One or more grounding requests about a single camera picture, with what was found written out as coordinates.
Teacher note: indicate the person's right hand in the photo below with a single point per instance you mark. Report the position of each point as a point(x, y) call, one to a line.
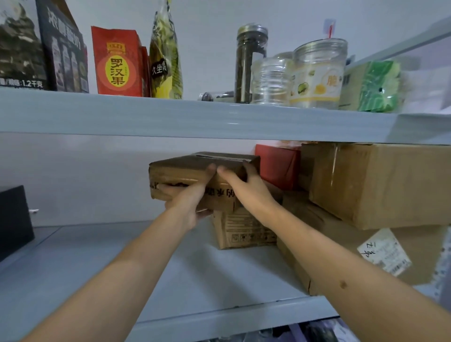
point(253, 197)

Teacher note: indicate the person's left hand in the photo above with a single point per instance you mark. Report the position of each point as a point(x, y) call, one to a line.
point(188, 206)

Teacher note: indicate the long taped cardboard box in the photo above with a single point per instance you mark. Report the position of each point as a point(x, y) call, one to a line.
point(239, 229)

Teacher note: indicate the printed-tape brown parcel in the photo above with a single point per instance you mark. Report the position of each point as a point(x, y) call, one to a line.
point(183, 169)

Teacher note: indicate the large red cartoon gift box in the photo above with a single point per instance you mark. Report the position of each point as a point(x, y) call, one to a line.
point(278, 165)

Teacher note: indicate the grey metal shelves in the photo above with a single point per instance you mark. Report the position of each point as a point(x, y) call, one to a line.
point(176, 116)

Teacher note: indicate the small cardboard box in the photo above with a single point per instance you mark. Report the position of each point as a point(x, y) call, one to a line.
point(380, 183)

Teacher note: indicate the wide clear-taped cardboard box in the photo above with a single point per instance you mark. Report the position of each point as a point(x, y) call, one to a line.
point(415, 246)

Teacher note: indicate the person's left forearm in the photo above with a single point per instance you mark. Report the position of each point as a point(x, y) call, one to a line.
point(116, 282)

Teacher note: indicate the person's right forearm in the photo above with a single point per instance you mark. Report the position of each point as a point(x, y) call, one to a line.
point(352, 285)

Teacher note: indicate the small dark canister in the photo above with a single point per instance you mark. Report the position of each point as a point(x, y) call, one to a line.
point(215, 96)

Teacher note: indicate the ribbed clear plastic jar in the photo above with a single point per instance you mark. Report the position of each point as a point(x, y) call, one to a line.
point(269, 84)

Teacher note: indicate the labelled clear plastic jar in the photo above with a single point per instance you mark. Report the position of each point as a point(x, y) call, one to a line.
point(317, 77)

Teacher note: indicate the metal-lid glass jar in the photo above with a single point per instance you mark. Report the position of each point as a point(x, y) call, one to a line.
point(246, 60)

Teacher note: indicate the plain purple bag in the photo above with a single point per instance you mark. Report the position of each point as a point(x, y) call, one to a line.
point(297, 334)

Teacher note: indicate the yellow green snack bag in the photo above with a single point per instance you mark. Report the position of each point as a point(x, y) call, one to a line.
point(165, 60)

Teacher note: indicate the small black box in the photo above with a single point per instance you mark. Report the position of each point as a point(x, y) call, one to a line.
point(320, 333)

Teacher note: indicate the red yellow-label packet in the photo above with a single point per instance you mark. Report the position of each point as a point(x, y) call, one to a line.
point(118, 67)

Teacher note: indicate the purple patterned white bag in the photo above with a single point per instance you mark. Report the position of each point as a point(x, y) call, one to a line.
point(343, 331)

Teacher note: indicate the green patterned tea packet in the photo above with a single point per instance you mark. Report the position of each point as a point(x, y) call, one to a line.
point(373, 88)

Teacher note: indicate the large black box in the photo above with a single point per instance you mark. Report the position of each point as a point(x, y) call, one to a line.
point(14, 222)

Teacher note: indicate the white black milk carton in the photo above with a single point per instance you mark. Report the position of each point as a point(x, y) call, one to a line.
point(42, 49)

